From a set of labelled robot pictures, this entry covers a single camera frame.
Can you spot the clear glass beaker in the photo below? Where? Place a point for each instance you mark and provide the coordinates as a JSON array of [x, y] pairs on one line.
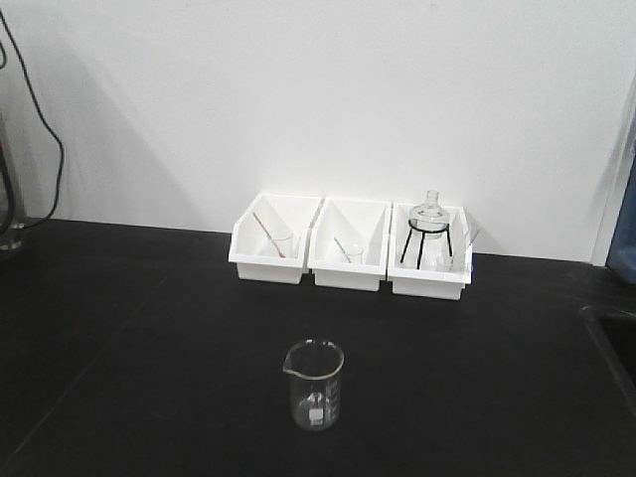
[[314, 370]]

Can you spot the middle white plastic bin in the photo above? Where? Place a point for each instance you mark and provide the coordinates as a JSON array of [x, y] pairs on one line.
[[351, 221]]

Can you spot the white plastic bin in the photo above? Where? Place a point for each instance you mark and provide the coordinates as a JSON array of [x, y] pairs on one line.
[[250, 249], [427, 283], [351, 221]]

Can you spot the small beaker in left bin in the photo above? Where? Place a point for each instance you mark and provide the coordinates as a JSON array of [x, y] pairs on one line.
[[283, 246]]

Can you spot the small beaker in middle bin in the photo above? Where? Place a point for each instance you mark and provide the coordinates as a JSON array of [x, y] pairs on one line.
[[354, 254]]

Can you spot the left white plastic bin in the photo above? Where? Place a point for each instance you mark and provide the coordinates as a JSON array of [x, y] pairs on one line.
[[250, 249]]

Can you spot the clear round glass flask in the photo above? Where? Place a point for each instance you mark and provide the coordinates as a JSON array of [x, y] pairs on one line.
[[429, 216]]

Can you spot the right white plastic bin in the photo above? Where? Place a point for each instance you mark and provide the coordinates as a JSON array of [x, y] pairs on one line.
[[427, 283]]

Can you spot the clear glass funnel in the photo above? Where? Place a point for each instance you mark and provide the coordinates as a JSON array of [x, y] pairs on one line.
[[472, 232]]

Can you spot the blue object at right edge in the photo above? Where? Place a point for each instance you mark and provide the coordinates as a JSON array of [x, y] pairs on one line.
[[621, 255]]

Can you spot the metal equipment at left edge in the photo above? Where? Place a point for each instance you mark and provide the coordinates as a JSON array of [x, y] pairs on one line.
[[12, 208]]

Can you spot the black lab sink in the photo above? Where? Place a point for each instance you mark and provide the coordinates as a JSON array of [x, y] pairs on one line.
[[613, 332]]

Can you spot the black wire tripod stand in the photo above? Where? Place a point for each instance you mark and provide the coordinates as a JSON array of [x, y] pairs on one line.
[[420, 249]]

